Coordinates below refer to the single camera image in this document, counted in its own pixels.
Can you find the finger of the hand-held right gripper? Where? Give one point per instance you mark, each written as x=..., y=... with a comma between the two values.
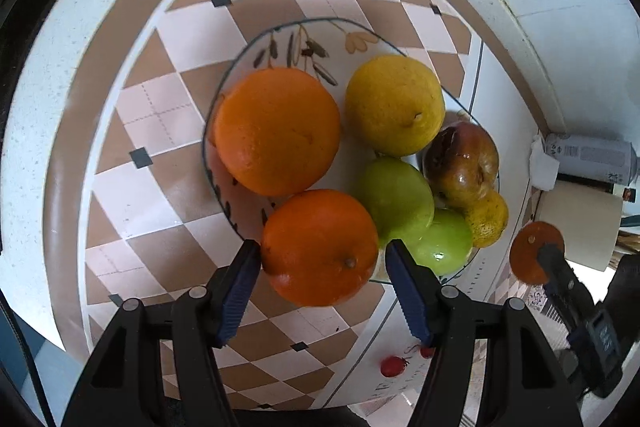
x=560, y=277

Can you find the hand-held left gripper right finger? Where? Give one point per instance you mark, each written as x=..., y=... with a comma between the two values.
x=411, y=299

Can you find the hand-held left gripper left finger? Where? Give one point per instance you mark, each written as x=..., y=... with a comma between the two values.
x=239, y=294

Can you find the dark orange tangerine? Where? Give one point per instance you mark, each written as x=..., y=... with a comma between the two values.
x=526, y=252

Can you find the green apple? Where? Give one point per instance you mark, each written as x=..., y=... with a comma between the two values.
x=395, y=197
x=445, y=242

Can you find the yellow lemon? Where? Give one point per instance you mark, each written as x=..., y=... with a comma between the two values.
x=395, y=102
x=487, y=219

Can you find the orange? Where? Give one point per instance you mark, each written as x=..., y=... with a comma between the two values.
x=320, y=242
x=277, y=132

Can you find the brown pear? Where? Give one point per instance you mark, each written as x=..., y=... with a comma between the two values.
x=460, y=167

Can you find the oval floral plate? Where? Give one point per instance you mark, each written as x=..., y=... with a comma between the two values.
x=340, y=41

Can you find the red cherry tomato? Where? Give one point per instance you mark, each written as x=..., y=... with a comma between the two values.
x=426, y=351
x=392, y=366

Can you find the paper towel roll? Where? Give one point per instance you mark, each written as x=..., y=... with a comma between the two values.
x=585, y=222

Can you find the bundle of wooden chopsticks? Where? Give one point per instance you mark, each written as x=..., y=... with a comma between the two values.
x=630, y=241

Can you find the white crumpled tissue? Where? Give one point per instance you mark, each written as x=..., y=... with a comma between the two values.
x=542, y=167

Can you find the checkered brown table mat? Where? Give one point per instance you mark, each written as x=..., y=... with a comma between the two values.
x=165, y=207

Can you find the grey spray can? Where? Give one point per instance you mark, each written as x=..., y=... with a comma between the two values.
x=590, y=157

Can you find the blue cabinet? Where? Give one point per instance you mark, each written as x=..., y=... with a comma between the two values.
x=55, y=382

